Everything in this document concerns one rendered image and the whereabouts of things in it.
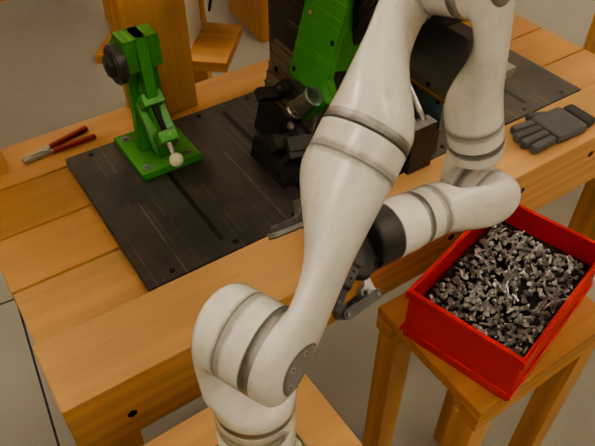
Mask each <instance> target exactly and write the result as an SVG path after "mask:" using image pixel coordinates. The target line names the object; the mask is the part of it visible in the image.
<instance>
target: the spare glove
mask: <svg viewBox="0 0 595 446"><path fill-rule="evenodd" d="M525 120H526V121H524V122H521V123H518V124H515V125H512V126H511V127H510V133H511V134H512V135H514V136H513V140H514V142H519V143H520V147H521V148H522V149H524V150H526V149H527V148H530V149H529V151H530V153H532V154H537V153H539V152H541V151H543V150H545V149H547V148H549V147H551V146H553V145H554V144H555V143H561V142H565V141H566V140H568V139H570V138H572V137H575V136H577V135H579V134H582V133H583V132H584V131H585V130H586V128H588V127H591V126H593V125H594V123H595V118H594V117H593V116H591V115H590V114H589V113H587V112H586V111H583V110H582V109H580V108H579V107H577V106H575V105H574V104H569V105H567V106H565V107H564V108H563V109H562V108H560V107H556V108H554V109H551V110H550V111H534V112H528V113H527V114H526V115H525Z"/></svg>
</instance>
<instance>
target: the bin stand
mask: <svg viewBox="0 0 595 446"><path fill-rule="evenodd" d="M408 302H409V299H408V298H406V292H405V293H403V294H401V295H400V296H397V297H395V298H393V299H392V300H390V301H389V302H387V303H386V304H383V305H381V306H380V307H379V308H378V313H377V314H378V315H377V320H376V327H377V328H378V329H379V335H378V342H377V347H376V353H375V364H374V371H373V377H372V382H371V389H370V395H369V400H368V407H367V417H366V424H365V430H364V435H363V442H362V444H363V446H391V443H392V438H393V435H394V430H395V426H396V422H397V417H398V410H399V406H400V402H401V397H402V393H403V389H404V385H405V381H406V373H407V369H408V365H409V361H410V357H411V352H413V353H414V354H415V355H416V356H417V357H418V358H419V359H420V361H421V362H422V363H423V364H424V365H425V366H426V367H427V368H428V369H429V370H430V371H431V372H432V373H433V374H434V375H435V376H436V377H437V378H438V379H439V380H440V381H441V382H442V383H443V384H444V385H445V386H446V387H447V388H448V389H447V392H446V395H445V398H444V403H443V406H442V409H441V412H440V415H439V418H438V421H437V426H436V429H435V432H434V435H433V438H434V439H435V440H436V441H437V443H438V444H439V445H440V446H481V444H482V441H483V438H484V436H485V434H486V431H487V429H488V427H489V424H490V423H491V420H492V419H493V418H495V417H496V416H498V415H499V414H500V413H501V412H503V411H504V410H505V409H507V408H508V407H510V406H511V405H512V404H514V403H516V402H517V401H518V400H520V399H521V398H523V397H524V396H526V395H527V394H528V393H529V392H530V391H532V390H533V389H535V391H534V393H533V395H532V397H531V399H530V400H529V403H528V405H527V407H526V409H525V411H524V413H523V414H522V417H521V419H520V421H519V424H518V426H517V428H516V429H515V431H514V434H513V436H512V438H511V440H510V442H509V443H508V445H507V446H540V445H541V443H542V441H543V440H544V438H545V436H546V434H547V432H548V431H549V429H550V427H551V425H552V423H553V422H554V420H555V418H556V417H557V415H558V413H559V411H560V409H561V407H562V405H563V404H564V403H565V401H566V399H567V397H568V395H569V393H570V391H571V389H572V388H573V387H574V385H575V383H576V381H577V379H578V377H579V375H580V374H581V372H582V370H583V369H584V367H585V365H586V363H587V361H588V360H589V358H590V356H591V354H592V352H593V351H594V349H595V303H594V302H593V301H592V300H591V299H590V298H589V297H588V296H585V297H584V298H583V300H582V301H581V303H580V304H579V305H578V306H577V307H576V309H575V310H574V312H573V313H572V315H571V316H570V317H569V319H568V321H567V322H566V323H565V325H564V326H563V328H562V329H561V330H560V331H559V333H558V334H557V335H556V337H555V338H554V339H553V341H552V343H551V344H550V345H549V347H548V348H547V350H546V351H545V353H544V354H543V356H542V357H541V358H540V359H539V360H538V362H537V363H536V365H535V366H534V367H533V369H532V370H531V372H530V373H529V375H528V376H527V378H526V379H525V380H524V382H523V383H522V385H521V386H520V387H519V388H518V389H517V391H516V392H515V394H514V395H513V397H512V398H511V400H510V401H504V400H502V399H501V398H499V397H498V396H496V395H494V394H492V393H491V392H490V391H489V390H487V389H486V388H484V387H482V386H481V385H479V384H478V383H476V382H475V381H473V380H471V379H470V378H468V377H467V376H466V375H465V374H463V373H461V372H460V371H458V370H457V369H455V368H453V367H452V366H450V365H448V364H447V363H445V362H444V361H443V360H442V359H440V358H438V357H437V356H435V355H434V354H432V353H431V352H429V351H428V350H426V349H424V348H423V347H422V346H421V345H419V344H417V343H416V342H414V341H412V340H411V339H409V338H408V337H406V336H405V335H403V330H400V329H399V327H400V326H401V325H402V323H403V322H404V321H405V320H406V312H407V307H408Z"/></svg>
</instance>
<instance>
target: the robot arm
mask: <svg viewBox="0 0 595 446"><path fill-rule="evenodd" d="M515 2H516V0H378V3H377V5H376V7H375V11H374V13H373V16H372V19H371V20H370V23H369V25H368V27H367V31H366V33H365V35H364V37H363V39H362V41H361V43H360V45H359V48H358V50H357V52H356V54H355V56H354V58H353V60H352V62H351V64H350V66H349V68H348V70H347V73H346V75H345V76H344V79H343V81H342V83H341V85H340V87H339V89H338V91H337V92H336V94H335V96H334V98H333V100H332V102H331V103H330V105H329V107H328V109H327V110H326V112H325V114H324V115H323V117H322V119H321V122H320V124H319V125H318V127H317V129H316V131H315V133H314V135H313V138H312V140H311V141H310V142H309V145H308V146H307V148H306V150H305V154H304V156H303V158H302V161H301V166H300V177H299V182H300V198H299V199H297V200H295V201H293V203H292V207H293V208H294V216H293V218H291V219H288V220H285V221H283V222H281V223H279V224H276V225H274V226H272V227H271V228H270V229H271V231H272V233H271V234H268V235H267V237H268V240H269V241H270V240H273V239H276V238H279V237H281V236H284V235H287V234H289V233H292V232H294V231H297V230H299V229H300V228H303V229H304V238H305V251H304V261H303V267H302V271H301V275H300V278H299V282H298V285H297V289H296V292H295V295H294V296H293V299H292V301H291V303H290V307H289V306H287V305H286V304H283V303H281V302H279V301H277V300H275V299H273V298H272V297H271V296H268V295H266V294H264V293H262V292H260V291H258V290H256V289H255V288H253V287H251V286H249V285H246V284H243V283H231V284H228V285H225V286H224V287H222V288H220V289H218V290H217V291H216V292H214V293H213V294H212V295H211V296H210V297H209V298H208V300H207V301H206V302H205V304H204V306H203V307H202V309H201V311H200V313H199V314H198V316H197V320H196V323H195V326H194V329H193V334H192V340H191V356H192V362H193V366H194V369H195V373H196V376H197V381H198V384H199V387H200V390H201V394H202V397H203V398H204V400H205V403H206V404H207V405H208V407H209V408H210V409H211V410H212V411H213V416H214V422H215V427H216V433H217V438H218V444H219V446H302V443H301V441H299V439H298V438H297V437H296V416H297V387H298V385H299V383H300V381H301V380H302V378H303V377H304V375H305V372H306V371H307V370H308V368H309V365H310V363H311V361H312V358H313V355H314V352H315V351H316V349H317V347H318V344H319V342H320V340H321V337H322V334H323V332H324V330H325V327H326V325H327V323H328V319H329V317H330V315H331V312H332V314H333V317H334V319H336V320H350V319H352V318H354V317H355V316H356V315H358V314H359V313H361V312H362V311H364V310H365V309H366V308H367V307H369V306H370V305H371V304H373V303H375V302H376V301H377V300H379V299H380V298H381V297H382V295H383V293H382V291H381V290H380V289H378V288H375V286H374V284H373V282H372V281H371V279H370V276H371V274H372V273H373V272H374V271H376V270H378V269H380V268H382V267H384V266H386V265H388V264H390V263H392V262H394V261H397V260H399V259H401V258H403V257H405V256H407V255H409V254H411V253H413V252H415V251H417V250H418V249H420V248H421V247H423V246H424V245H425V244H427V243H429V242H432V241H434V240H436V239H438V238H440V237H442V236H444V235H447V234H449V233H453V232H464V231H469V230H475V229H481V228H486V227H492V226H495V225H497V224H499V223H501V222H503V221H504V220H506V219H508V218H509V217H510V216H511V215H512V214H513V213H514V211H515V210H516V209H517V207H518V205H519V203H520V201H521V189H520V186H519V184H518V182H517V181H516V180H515V179H514V178H513V177H512V176H510V175H509V174H507V173H504V172H503V171H500V170H499V169H498V168H496V167H494V166H493V165H495V164H497V162H498V161H499V160H500V159H501V158H502V156H503V154H504V151H505V144H506V139H505V118H504V87H505V78H506V67H507V60H508V54H509V49H510V42H511V36H512V30H513V23H514V9H515ZM430 14H432V15H437V16H443V17H448V18H455V19H465V20H469V21H470V23H471V26H472V30H473V39H474V42H473V48H472V51H471V53H470V55H469V57H468V59H467V62H466V63H465V65H464V66H463V67H462V69H461V70H460V72H459V73H458V75H457V76H456V78H455V79H454V81H453V83H452V85H451V86H450V87H449V90H448V92H447V95H446V98H445V100H444V128H445V135H446V141H447V151H446V155H445V159H444V167H443V171H442V174H441V178H440V181H433V182H430V183H426V184H424V185H421V186H419V187H417V188H413V189H411V190H409V191H406V192H405V193H401V194H397V195H394V196H389V197H387V196H388V194H389V193H390V191H391V189H392V187H393V185H394V183H395V181H396V179H397V177H398V175H399V173H400V171H401V169H402V167H403V165H404V163H405V161H406V159H407V157H408V154H409V152H410V150H411V148H412V146H413V140H414V134H415V118H414V107H413V94H412V88H411V81H410V57H411V52H412V49H413V45H414V43H415V40H416V37H417V35H418V33H419V31H420V29H421V26H422V24H423V23H424V21H425V20H426V18H427V17H428V16H429V15H430ZM355 281H360V287H359V288H358V290H357V292H356V294H357V295H356V296H355V297H354V298H353V299H351V300H350V301H348V302H347V303H345V304H344V299H345V298H346V296H347V293H348V291H350V290H351V289H352V286H353V283H354V282H355Z"/></svg>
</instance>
